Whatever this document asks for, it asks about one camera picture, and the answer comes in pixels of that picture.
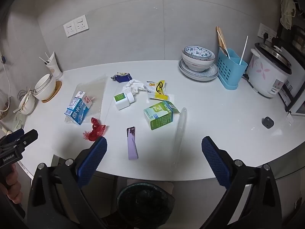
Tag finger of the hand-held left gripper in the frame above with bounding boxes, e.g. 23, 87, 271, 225
14, 129, 39, 149
2, 128, 25, 144

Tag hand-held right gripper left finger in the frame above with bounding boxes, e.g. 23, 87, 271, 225
26, 136, 112, 229

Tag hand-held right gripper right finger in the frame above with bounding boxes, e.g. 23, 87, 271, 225
198, 136, 284, 229

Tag purple wrapper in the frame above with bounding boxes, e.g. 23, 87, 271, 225
126, 127, 139, 160

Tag black mesh trash bin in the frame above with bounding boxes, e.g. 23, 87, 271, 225
117, 182, 175, 229

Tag white bottle with green label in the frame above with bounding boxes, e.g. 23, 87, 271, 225
114, 92, 136, 110

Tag clear bubble wrap sheet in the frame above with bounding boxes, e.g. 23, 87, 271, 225
67, 75, 108, 124

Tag white tissue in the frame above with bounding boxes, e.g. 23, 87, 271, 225
122, 79, 148, 94

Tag blue snack wrapper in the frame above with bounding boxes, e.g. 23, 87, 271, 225
111, 72, 132, 83

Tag yellow snack packet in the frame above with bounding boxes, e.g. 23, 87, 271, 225
146, 80, 168, 100

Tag person's left hand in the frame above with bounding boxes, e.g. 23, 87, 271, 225
4, 170, 21, 205

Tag red mesh net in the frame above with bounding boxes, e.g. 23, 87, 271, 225
83, 117, 107, 142

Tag white bowl holding chopsticks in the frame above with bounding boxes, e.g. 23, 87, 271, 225
18, 89, 36, 115

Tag wooden chopsticks in bowl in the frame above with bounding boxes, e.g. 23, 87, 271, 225
14, 87, 32, 114

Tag clear plastic sleeve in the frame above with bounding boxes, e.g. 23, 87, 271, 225
173, 107, 188, 163

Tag stacked white bowls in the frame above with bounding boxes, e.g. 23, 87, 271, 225
33, 73, 57, 101

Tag wooden coaster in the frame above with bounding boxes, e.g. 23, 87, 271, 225
42, 81, 62, 103

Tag blue milk carton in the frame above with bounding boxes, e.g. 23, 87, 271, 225
64, 91, 93, 126

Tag white bowl with dark rim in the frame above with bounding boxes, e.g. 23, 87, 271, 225
35, 73, 54, 91

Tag small black box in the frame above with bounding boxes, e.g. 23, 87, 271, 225
262, 116, 274, 129

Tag green carton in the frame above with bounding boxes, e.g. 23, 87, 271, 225
143, 101, 180, 130

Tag white paper cup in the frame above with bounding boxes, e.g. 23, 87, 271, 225
45, 51, 63, 80

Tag blue patterned bowl and plate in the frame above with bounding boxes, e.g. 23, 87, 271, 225
179, 59, 219, 81

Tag blue plastic cutlery holder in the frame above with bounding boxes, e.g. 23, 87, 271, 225
218, 48, 248, 90

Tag white floral rice cooker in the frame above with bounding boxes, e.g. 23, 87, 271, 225
245, 42, 292, 98

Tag white microwave oven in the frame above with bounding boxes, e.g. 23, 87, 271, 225
278, 50, 305, 116

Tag metal spoon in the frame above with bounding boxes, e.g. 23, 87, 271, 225
219, 46, 230, 59

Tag floral ceramic bowl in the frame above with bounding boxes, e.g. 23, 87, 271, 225
182, 46, 215, 64

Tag white plastic stick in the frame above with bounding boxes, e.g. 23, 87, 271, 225
239, 36, 249, 65

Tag bundle of wooden chopsticks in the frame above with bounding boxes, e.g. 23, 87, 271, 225
216, 26, 228, 50

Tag hanging pale cloth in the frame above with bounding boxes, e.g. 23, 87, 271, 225
280, 0, 297, 28

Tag white wall outlet with plug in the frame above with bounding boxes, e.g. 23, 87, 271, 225
258, 23, 278, 42

